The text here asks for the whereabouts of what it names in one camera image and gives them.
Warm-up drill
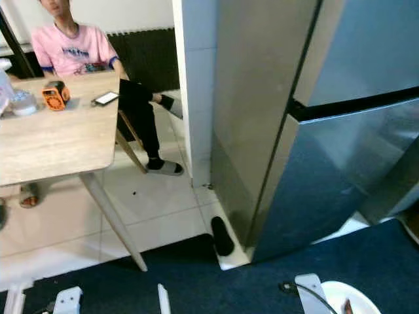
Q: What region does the silver blue fridge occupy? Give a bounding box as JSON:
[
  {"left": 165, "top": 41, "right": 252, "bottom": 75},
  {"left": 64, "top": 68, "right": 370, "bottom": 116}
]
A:
[{"left": 209, "top": 0, "right": 419, "bottom": 264}]

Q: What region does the clear plastic food container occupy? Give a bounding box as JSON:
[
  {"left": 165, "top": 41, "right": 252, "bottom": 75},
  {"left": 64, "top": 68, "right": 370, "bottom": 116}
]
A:
[{"left": 10, "top": 88, "right": 39, "bottom": 117}]

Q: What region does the light wooden table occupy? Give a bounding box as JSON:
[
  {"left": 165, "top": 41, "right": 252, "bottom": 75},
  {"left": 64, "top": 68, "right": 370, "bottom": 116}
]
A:
[{"left": 0, "top": 71, "right": 149, "bottom": 272}]

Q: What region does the white plastic takeaway bag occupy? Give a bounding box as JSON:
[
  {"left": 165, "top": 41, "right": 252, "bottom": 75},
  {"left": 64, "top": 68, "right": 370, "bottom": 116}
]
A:
[{"left": 0, "top": 58, "right": 16, "bottom": 115}]

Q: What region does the orange and black device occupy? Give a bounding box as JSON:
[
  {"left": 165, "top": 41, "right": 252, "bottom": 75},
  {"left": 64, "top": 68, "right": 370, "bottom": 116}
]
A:
[{"left": 41, "top": 80, "right": 71, "bottom": 111}]

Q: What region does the black smartphone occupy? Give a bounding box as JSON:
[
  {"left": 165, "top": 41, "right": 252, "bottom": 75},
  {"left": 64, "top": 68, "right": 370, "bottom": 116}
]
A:
[{"left": 92, "top": 91, "right": 120, "bottom": 107}]

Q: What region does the wooden chair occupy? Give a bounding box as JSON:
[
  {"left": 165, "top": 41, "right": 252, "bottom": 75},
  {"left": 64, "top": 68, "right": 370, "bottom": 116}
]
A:
[{"left": 117, "top": 111, "right": 148, "bottom": 174}]

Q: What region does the person in pink shirt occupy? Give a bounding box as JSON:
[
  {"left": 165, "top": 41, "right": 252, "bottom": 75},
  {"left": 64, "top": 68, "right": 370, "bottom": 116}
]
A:
[{"left": 31, "top": 0, "right": 184, "bottom": 177}]

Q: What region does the grey slide sandal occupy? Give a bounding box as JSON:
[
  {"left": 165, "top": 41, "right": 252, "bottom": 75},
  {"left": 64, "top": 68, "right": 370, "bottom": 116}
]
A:
[
  {"left": 147, "top": 159, "right": 185, "bottom": 177},
  {"left": 160, "top": 94, "right": 183, "bottom": 120}
]

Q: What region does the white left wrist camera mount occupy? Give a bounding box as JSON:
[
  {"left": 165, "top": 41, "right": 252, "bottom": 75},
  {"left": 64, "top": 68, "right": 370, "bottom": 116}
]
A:
[{"left": 52, "top": 286, "right": 83, "bottom": 314}]

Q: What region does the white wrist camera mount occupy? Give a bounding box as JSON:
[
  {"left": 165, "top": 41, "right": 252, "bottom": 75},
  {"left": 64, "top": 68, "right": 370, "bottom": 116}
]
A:
[
  {"left": 52, "top": 286, "right": 83, "bottom": 314},
  {"left": 295, "top": 273, "right": 332, "bottom": 314}
]

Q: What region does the black corrugated wall panel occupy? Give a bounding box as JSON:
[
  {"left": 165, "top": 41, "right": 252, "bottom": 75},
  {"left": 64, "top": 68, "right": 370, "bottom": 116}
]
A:
[{"left": 108, "top": 27, "right": 179, "bottom": 92}]

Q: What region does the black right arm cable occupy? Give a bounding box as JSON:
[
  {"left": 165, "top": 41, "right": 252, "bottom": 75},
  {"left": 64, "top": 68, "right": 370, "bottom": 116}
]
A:
[{"left": 278, "top": 280, "right": 344, "bottom": 314}]

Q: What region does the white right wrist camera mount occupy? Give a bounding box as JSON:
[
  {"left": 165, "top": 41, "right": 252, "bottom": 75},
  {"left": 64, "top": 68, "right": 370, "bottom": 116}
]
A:
[{"left": 295, "top": 273, "right": 332, "bottom": 314}]

